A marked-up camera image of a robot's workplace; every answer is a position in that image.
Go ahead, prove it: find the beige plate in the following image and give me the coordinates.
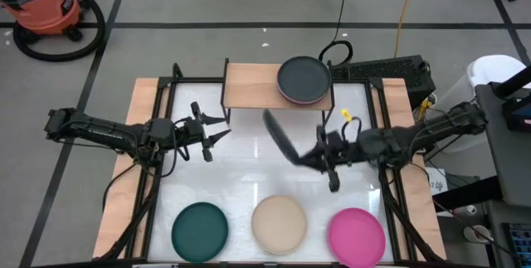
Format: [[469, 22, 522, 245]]
[[251, 194, 309, 256]]

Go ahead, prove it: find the white paper sheet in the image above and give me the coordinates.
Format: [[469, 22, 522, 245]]
[[426, 167, 449, 197]]

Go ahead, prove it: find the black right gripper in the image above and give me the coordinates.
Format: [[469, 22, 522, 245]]
[[295, 124, 359, 183]]

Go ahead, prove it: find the black plate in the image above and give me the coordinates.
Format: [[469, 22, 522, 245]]
[[261, 108, 303, 166]]

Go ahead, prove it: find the yellow floor cable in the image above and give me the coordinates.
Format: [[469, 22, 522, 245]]
[[393, 0, 421, 58]]

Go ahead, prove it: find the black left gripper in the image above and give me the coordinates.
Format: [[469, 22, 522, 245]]
[[181, 100, 232, 152]]

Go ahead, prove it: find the dark grey plate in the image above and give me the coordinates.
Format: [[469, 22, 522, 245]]
[[276, 55, 333, 103]]

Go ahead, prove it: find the purple plate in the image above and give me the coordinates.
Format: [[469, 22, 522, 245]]
[[277, 89, 332, 106]]

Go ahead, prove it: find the black floor cable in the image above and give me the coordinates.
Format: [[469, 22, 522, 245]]
[[318, 0, 354, 66]]

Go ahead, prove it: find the grey desk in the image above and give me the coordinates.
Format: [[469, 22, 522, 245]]
[[475, 81, 531, 207]]

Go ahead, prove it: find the black keypad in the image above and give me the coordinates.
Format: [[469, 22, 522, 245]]
[[501, 222, 531, 268]]

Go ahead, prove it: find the orange shop vacuum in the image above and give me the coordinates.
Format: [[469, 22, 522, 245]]
[[12, 0, 107, 62], [0, 0, 84, 37]]

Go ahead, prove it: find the wooden shelf with black frame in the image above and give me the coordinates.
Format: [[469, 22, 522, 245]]
[[219, 56, 335, 127]]

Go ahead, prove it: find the magenta plate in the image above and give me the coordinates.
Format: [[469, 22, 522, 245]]
[[326, 207, 387, 268]]

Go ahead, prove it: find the dark green plate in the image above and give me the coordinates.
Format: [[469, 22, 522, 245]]
[[170, 201, 230, 263]]

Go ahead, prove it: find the white table mat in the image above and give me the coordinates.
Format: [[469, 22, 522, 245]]
[[147, 81, 395, 264]]

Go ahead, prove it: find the black aluminium table frame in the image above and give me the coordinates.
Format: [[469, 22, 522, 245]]
[[99, 62, 449, 263]]

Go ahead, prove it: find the white cup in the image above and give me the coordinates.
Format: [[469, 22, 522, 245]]
[[463, 224, 491, 244]]

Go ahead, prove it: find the white bin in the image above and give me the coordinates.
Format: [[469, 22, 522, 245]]
[[435, 54, 528, 153]]

